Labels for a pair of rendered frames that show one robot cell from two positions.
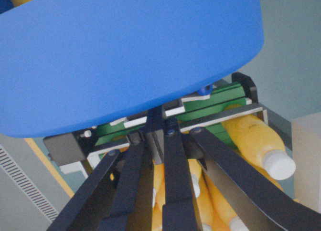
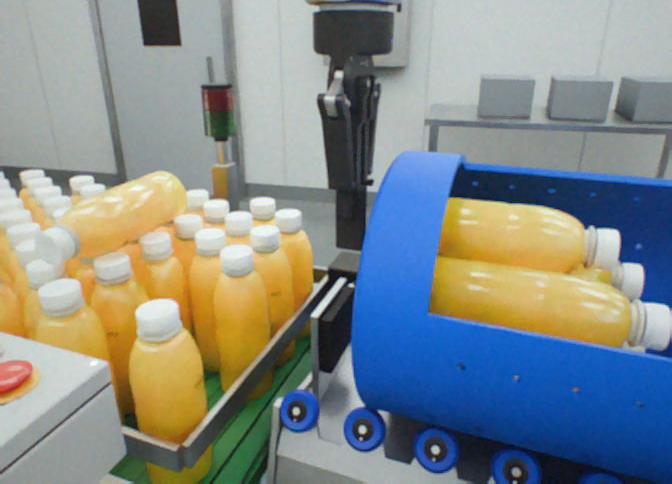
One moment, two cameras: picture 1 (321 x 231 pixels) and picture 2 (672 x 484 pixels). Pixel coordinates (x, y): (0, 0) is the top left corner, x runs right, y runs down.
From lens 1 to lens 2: 0.44 m
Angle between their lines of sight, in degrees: 57
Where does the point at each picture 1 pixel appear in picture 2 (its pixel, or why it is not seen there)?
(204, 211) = (166, 275)
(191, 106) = (265, 423)
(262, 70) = not seen: outside the picture
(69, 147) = (353, 264)
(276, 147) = (169, 343)
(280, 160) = (174, 310)
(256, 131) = (197, 366)
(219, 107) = (221, 456)
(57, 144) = not seen: hidden behind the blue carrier
